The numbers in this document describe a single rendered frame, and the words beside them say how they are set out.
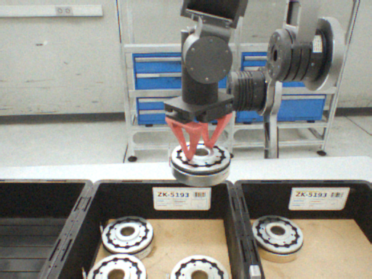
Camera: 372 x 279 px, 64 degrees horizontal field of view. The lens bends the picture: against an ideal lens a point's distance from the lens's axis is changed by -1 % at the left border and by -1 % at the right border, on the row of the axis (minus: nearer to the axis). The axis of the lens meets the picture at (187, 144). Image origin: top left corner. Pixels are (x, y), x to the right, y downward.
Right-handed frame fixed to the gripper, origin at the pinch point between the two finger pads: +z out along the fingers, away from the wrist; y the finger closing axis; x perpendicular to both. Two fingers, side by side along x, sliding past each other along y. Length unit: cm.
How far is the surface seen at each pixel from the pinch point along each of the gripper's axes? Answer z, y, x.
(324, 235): 22.3, 20.8, -17.8
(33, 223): 22.0, -22.3, 30.2
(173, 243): 22.1, -3.8, 3.3
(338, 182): 12.2, 26.7, -16.4
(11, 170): 35, -14, 81
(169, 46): 12, 112, 134
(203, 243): 22.1, 0.5, -1.0
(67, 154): 104, 52, 206
